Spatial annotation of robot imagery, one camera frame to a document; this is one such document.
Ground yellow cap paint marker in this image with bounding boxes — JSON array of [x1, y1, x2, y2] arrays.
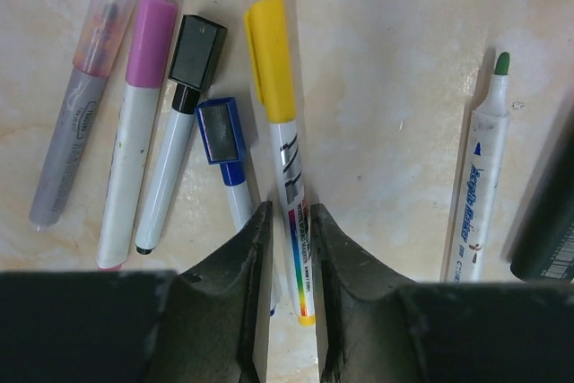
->
[[244, 0, 316, 326]]

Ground grey transparent pen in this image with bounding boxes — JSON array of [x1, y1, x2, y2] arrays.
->
[[29, 0, 137, 231]]

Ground pink cap white marker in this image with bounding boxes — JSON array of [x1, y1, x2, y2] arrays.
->
[[96, 0, 178, 271]]

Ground green cap white marker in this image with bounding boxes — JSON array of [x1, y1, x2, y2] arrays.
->
[[445, 51, 510, 283]]

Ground black orange highlighter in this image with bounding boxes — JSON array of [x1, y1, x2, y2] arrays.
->
[[509, 119, 573, 284]]

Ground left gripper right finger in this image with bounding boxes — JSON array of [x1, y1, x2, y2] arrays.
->
[[310, 204, 573, 382]]

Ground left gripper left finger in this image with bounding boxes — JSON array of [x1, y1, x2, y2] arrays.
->
[[1, 202, 274, 382]]

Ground small blue cap marker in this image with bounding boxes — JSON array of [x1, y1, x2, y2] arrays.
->
[[195, 97, 254, 232]]

